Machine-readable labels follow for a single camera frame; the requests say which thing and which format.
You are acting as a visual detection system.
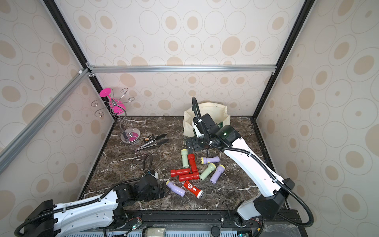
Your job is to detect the green flashlight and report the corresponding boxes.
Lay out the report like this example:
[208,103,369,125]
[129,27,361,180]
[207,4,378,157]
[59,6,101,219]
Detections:
[199,163,216,180]
[181,149,190,168]

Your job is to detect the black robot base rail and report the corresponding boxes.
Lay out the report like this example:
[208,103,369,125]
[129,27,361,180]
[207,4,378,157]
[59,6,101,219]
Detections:
[52,208,309,237]

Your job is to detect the purple flashlight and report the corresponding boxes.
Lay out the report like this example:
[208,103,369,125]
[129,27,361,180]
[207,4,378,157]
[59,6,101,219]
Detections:
[166,181,186,197]
[210,165,226,184]

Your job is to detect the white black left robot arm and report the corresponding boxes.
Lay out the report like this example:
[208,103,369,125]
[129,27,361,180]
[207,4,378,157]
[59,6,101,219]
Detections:
[14,155,169,237]

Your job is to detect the purple flashlight right horizontal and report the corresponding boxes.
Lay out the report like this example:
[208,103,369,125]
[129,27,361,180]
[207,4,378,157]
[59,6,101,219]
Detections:
[200,156,220,165]

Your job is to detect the purple flashlight far right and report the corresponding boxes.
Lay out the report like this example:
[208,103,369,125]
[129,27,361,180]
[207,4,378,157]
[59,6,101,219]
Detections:
[210,165,226,184]

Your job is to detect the purple flashlight bottom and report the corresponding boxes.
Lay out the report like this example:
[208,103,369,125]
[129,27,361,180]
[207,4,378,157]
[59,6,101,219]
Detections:
[166,181,186,197]

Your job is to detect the aluminium frame rail left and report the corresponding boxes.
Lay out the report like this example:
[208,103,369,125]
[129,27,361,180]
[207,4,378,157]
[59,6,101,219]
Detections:
[1,68,89,172]

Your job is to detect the aluminium frame rail back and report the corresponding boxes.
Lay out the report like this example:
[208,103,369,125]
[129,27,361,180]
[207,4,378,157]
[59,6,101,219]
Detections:
[89,64,277,73]

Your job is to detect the cream green tote bag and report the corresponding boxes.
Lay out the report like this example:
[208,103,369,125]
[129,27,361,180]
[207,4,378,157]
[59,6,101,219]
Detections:
[183,102,232,138]

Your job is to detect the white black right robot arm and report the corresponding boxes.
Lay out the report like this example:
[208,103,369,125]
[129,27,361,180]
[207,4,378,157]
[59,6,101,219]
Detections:
[186,97,314,227]

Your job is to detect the red flashlight with logo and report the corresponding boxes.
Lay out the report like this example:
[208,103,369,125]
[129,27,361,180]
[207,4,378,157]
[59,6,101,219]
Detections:
[184,180,203,199]

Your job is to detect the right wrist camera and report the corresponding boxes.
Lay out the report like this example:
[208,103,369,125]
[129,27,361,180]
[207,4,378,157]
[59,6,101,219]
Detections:
[192,117,204,138]

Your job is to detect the aluminium frame rail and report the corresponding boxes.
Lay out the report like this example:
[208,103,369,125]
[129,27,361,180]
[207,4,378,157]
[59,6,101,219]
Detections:
[1,68,89,172]
[89,64,277,73]

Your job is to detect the black metal tongs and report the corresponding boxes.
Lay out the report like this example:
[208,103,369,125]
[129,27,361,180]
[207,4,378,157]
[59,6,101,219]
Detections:
[135,134,169,152]

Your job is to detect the red flashlight horizontal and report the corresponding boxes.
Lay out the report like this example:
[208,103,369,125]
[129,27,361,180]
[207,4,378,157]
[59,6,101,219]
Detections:
[179,172,200,182]
[170,168,191,177]

